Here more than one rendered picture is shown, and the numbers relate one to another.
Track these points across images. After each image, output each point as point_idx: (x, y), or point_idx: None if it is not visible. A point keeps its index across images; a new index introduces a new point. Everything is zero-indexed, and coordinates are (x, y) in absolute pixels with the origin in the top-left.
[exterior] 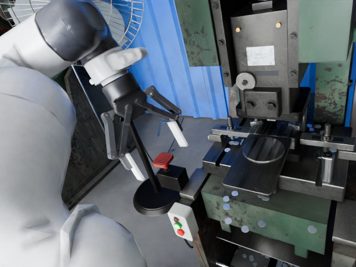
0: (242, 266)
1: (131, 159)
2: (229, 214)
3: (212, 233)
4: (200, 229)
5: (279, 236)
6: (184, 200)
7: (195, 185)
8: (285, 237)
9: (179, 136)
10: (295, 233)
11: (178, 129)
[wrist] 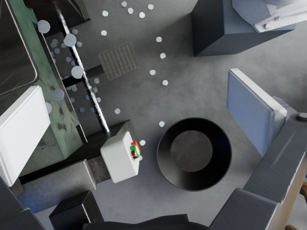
0: (82, 122)
1: (267, 98)
2: (60, 108)
3: (89, 144)
4: (104, 143)
5: (34, 34)
6: (98, 174)
7: (61, 180)
8: (30, 28)
9: (29, 110)
10: (17, 9)
11: (8, 115)
